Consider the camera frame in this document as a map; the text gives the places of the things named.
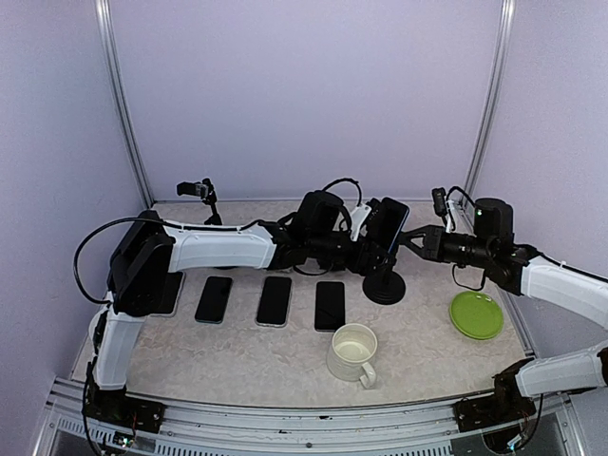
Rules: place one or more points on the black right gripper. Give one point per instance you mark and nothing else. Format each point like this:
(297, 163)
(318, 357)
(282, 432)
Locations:
(428, 252)

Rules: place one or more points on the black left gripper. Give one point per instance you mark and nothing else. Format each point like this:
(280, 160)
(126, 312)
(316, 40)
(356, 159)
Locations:
(367, 266)

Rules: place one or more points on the black gooseneck phone stand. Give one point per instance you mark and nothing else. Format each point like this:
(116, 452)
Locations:
(381, 284)

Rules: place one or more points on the blue-edged phone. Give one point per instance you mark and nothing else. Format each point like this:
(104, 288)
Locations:
(393, 218)

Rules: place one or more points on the phone with purple edge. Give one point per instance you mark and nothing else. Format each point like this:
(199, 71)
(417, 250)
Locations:
(329, 311)

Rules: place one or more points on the black round-base phone stand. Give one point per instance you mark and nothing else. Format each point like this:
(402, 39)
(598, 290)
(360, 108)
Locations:
(205, 191)

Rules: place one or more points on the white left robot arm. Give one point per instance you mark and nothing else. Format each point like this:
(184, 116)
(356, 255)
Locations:
(154, 247)

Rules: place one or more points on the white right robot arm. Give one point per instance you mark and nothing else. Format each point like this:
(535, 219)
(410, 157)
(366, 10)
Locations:
(523, 270)

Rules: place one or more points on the white ribbed mug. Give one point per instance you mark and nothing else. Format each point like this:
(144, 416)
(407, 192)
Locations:
(351, 353)

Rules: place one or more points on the green plate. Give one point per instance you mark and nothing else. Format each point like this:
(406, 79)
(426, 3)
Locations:
(476, 315)

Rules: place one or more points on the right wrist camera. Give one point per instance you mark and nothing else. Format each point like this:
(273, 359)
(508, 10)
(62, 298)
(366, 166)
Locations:
(439, 198)

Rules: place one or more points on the front aluminium rail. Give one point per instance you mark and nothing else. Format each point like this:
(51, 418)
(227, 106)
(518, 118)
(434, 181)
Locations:
(190, 428)

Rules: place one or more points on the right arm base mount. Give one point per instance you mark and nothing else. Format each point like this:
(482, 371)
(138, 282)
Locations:
(489, 411)

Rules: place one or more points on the right aluminium frame post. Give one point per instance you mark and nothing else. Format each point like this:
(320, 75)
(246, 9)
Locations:
(492, 97)

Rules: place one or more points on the aluminium frame post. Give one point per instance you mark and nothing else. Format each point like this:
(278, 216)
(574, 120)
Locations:
(492, 97)
(105, 25)

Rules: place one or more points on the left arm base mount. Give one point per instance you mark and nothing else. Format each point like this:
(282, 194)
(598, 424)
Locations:
(127, 412)

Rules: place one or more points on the left aluminium frame post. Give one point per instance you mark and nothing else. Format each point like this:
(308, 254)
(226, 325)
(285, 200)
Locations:
(105, 25)

